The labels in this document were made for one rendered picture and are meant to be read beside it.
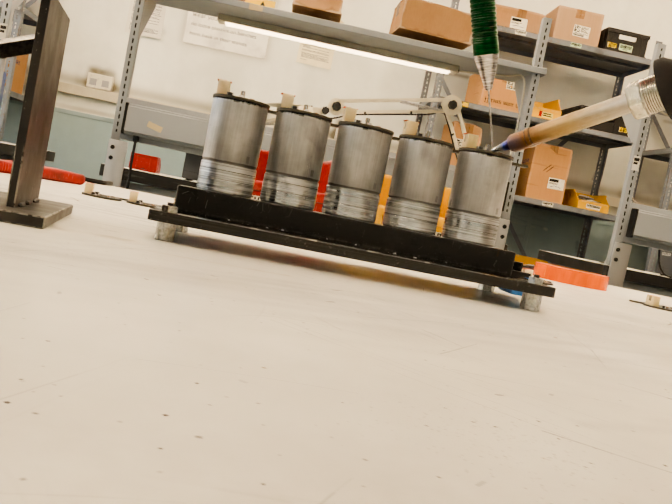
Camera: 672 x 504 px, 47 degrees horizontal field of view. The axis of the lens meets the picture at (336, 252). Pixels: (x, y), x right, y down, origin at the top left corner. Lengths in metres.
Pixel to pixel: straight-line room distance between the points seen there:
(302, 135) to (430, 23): 2.40
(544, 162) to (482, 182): 4.19
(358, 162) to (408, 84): 4.47
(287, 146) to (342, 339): 0.18
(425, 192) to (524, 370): 0.18
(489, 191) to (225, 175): 0.12
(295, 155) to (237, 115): 0.03
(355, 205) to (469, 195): 0.05
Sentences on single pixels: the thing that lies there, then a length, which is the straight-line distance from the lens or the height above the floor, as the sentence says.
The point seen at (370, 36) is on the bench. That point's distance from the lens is 2.66.
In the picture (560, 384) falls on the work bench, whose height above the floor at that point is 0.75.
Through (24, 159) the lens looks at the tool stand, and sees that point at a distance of 0.28.
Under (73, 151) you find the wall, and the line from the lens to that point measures 4.85.
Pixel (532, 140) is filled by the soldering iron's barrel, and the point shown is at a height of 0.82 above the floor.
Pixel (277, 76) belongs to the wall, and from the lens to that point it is 4.75.
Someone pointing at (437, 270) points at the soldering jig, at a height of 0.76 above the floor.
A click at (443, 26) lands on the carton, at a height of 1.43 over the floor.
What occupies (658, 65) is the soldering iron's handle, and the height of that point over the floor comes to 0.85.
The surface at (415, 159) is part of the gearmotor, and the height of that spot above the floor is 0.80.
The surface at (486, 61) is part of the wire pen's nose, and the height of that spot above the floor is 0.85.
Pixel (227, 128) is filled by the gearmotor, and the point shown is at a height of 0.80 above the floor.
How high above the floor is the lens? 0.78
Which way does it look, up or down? 4 degrees down
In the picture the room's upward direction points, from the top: 11 degrees clockwise
